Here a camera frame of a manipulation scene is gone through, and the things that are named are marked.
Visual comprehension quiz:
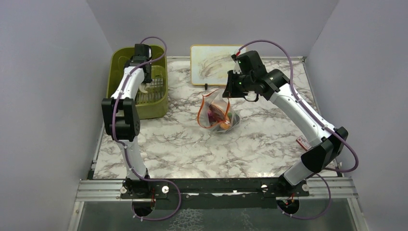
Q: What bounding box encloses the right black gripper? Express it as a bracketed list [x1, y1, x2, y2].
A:
[223, 70, 254, 98]

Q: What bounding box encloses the clear zip bag orange zipper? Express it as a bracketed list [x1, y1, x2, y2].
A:
[197, 88, 241, 133]

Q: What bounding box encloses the orange toy carrot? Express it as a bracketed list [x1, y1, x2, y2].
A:
[219, 121, 231, 130]

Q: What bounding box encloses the olive green plastic bin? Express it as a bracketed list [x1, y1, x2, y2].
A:
[106, 47, 168, 120]

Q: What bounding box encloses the white toy mushroom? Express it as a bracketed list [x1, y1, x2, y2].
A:
[139, 83, 150, 94]

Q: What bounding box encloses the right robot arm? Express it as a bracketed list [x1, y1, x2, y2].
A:
[222, 51, 348, 196]

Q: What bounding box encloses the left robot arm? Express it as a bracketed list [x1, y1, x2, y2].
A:
[102, 44, 152, 198]

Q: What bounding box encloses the framed painting on stand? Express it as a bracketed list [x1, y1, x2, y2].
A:
[190, 44, 241, 87]

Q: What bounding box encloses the small red white card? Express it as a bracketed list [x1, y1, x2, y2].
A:
[296, 136, 312, 151]

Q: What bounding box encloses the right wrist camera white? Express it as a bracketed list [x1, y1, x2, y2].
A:
[231, 54, 242, 74]

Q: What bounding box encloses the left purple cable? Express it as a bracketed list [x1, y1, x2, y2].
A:
[111, 36, 182, 222]

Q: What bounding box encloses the purple cable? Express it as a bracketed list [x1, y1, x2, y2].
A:
[111, 36, 182, 222]
[234, 39, 359, 221]

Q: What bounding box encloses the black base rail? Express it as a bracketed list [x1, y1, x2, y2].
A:
[120, 177, 309, 210]

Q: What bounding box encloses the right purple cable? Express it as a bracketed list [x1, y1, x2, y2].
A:
[234, 39, 359, 221]

